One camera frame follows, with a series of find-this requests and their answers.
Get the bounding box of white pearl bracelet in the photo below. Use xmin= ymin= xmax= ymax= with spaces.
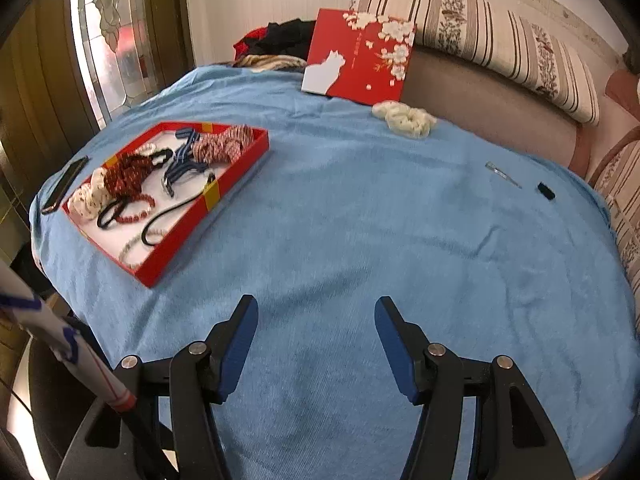
xmin=117 ymin=227 xmax=166 ymax=272

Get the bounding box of black cord lanyard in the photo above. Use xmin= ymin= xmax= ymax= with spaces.
xmin=140 ymin=172 xmax=217 ymax=248

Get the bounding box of red bead bracelet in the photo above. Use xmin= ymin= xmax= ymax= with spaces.
xmin=114 ymin=192 xmax=158 ymax=226

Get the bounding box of thick black hair tie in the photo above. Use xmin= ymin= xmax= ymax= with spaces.
xmin=96 ymin=197 xmax=129 ymax=231

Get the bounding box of blue striped watch strap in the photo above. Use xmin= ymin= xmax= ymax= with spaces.
xmin=160 ymin=127 xmax=210 ymax=198

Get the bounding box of red plaid scrunchie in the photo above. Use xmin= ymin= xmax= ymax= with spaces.
xmin=192 ymin=125 xmax=254 ymax=166

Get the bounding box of dark red dotted scrunchie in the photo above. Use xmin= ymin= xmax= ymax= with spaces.
xmin=104 ymin=154 xmax=154 ymax=198

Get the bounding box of white floral scrunchie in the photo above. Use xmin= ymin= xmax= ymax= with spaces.
xmin=67 ymin=167 xmax=113 ymax=222

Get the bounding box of thin black hair tie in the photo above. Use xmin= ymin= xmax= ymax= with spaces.
xmin=147 ymin=147 xmax=176 ymax=169

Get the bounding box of blue towel bed cover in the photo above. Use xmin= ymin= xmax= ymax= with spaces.
xmin=29 ymin=66 xmax=639 ymax=479

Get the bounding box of red shallow tray box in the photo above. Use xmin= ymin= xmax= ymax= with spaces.
xmin=63 ymin=122 xmax=269 ymax=287

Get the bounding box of silver hair pin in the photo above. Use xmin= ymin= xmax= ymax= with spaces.
xmin=485 ymin=162 xmax=522 ymax=188

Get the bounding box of small black clip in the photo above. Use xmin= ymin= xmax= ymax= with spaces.
xmin=537 ymin=182 xmax=555 ymax=200

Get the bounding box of white blue patterned sleeve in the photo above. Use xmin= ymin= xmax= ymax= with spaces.
xmin=1 ymin=261 xmax=136 ymax=413

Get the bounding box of cream white scrunchie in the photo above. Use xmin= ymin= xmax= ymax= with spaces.
xmin=372 ymin=101 xmax=437 ymax=139

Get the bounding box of black smartphone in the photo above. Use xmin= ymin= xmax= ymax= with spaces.
xmin=40 ymin=156 xmax=90 ymax=214

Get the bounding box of brown padded headboard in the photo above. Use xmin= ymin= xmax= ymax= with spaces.
xmin=401 ymin=47 xmax=592 ymax=178

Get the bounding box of right striped floral pillow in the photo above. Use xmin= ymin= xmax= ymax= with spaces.
xmin=590 ymin=141 xmax=640 ymax=332

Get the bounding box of red box lid with cat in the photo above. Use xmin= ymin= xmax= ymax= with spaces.
xmin=302 ymin=9 xmax=416 ymax=105

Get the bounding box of pile of dark clothes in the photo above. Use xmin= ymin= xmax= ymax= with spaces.
xmin=230 ymin=18 xmax=316 ymax=72

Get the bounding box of long striped floral pillow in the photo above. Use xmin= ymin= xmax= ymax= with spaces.
xmin=350 ymin=0 xmax=600 ymax=125

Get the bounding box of stained glass window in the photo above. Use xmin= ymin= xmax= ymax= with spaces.
xmin=70 ymin=0 xmax=160 ymax=128

